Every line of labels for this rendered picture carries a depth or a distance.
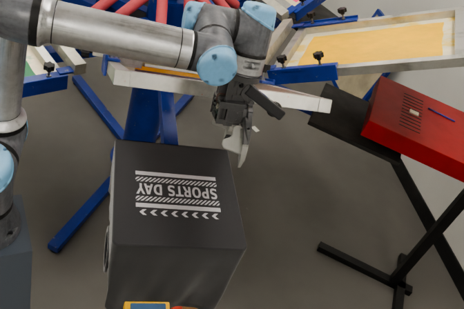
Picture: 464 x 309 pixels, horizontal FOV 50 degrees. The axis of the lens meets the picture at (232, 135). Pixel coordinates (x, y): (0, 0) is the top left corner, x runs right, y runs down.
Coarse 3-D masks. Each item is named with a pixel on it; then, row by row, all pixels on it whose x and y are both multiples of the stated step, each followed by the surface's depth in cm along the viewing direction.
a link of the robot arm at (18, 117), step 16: (0, 48) 99; (16, 48) 100; (0, 64) 101; (16, 64) 103; (0, 80) 104; (16, 80) 106; (0, 96) 106; (16, 96) 109; (0, 112) 109; (16, 112) 112; (0, 128) 111; (16, 128) 113; (16, 144) 115
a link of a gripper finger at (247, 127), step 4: (248, 112) 111; (248, 116) 111; (244, 120) 111; (248, 120) 111; (244, 124) 111; (248, 124) 110; (244, 128) 111; (248, 128) 111; (244, 132) 111; (248, 132) 110; (244, 136) 111; (248, 136) 111; (244, 140) 111; (248, 140) 111; (244, 144) 111; (248, 144) 111
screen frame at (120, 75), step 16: (112, 64) 143; (112, 80) 127; (128, 80) 121; (144, 80) 122; (160, 80) 123; (176, 80) 124; (192, 80) 125; (208, 96) 127; (272, 96) 132; (288, 96) 133; (304, 96) 134
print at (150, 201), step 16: (144, 176) 180; (160, 176) 182; (176, 176) 184; (192, 176) 186; (208, 176) 189; (144, 192) 174; (160, 192) 176; (176, 192) 178; (192, 192) 180; (208, 192) 182; (144, 208) 169; (160, 208) 171; (176, 208) 173; (192, 208) 175; (208, 208) 177
